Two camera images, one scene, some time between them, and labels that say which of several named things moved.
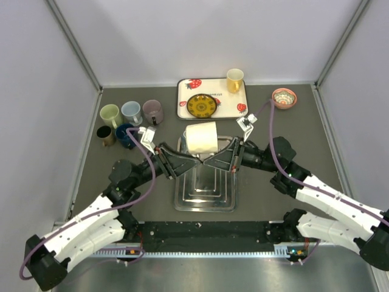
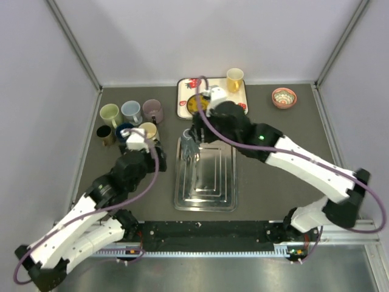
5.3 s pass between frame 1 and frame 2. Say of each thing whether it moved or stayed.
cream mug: moved
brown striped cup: stayed
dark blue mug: stayed
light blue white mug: stayed
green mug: stayed
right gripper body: moved
